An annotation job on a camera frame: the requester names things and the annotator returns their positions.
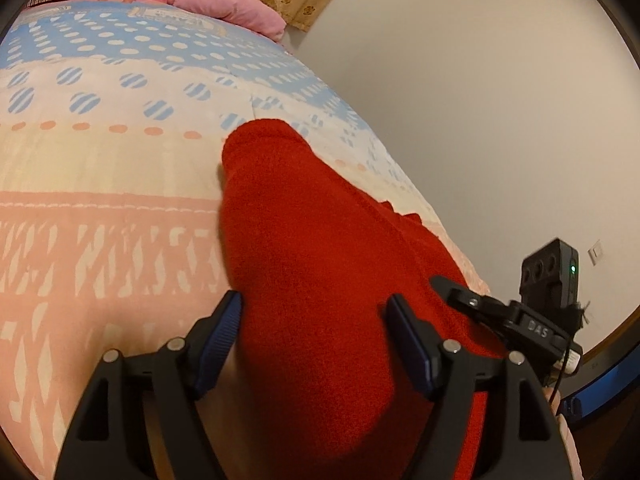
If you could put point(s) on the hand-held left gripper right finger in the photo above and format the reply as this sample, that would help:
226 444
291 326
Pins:
407 335

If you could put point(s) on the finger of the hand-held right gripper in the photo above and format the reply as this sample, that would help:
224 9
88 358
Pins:
465 300

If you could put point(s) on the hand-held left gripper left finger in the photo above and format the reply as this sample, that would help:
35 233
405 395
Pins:
225 330

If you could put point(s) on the red knit sweater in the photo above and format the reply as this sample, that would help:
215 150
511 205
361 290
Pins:
310 285

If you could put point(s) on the dotted pink blue bed sheet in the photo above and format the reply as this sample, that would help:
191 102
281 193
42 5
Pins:
125 160

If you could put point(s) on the pink pillow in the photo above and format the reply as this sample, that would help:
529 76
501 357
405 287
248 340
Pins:
230 5

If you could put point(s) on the white wall switch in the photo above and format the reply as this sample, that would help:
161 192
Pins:
595 251

